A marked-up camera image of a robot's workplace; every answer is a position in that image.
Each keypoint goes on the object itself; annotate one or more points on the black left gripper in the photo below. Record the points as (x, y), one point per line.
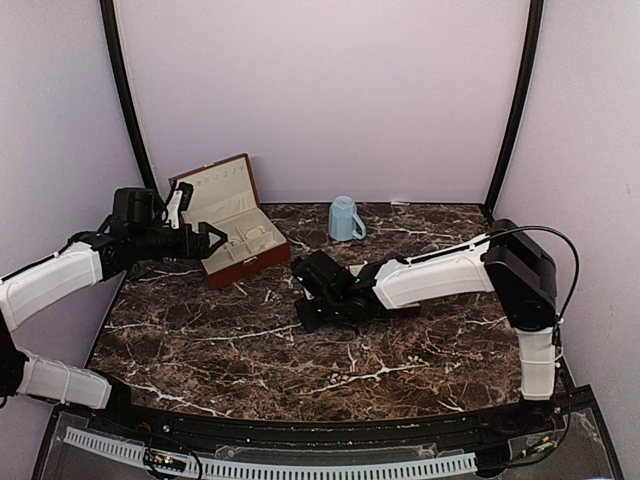
(201, 251)

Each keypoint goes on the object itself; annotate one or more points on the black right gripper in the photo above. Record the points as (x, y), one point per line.
(309, 322)

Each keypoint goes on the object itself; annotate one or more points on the red jewelry display tray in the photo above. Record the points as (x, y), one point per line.
(408, 311)

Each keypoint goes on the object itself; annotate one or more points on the light blue faceted mug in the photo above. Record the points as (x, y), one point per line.
(344, 222)

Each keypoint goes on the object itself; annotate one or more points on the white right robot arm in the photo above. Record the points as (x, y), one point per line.
(504, 261)

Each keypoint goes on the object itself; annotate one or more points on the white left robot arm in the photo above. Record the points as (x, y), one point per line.
(88, 258)

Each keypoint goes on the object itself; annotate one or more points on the open red jewelry box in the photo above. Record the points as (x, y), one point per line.
(226, 197)

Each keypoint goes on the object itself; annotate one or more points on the white perforated cable rail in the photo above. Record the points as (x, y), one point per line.
(165, 464)

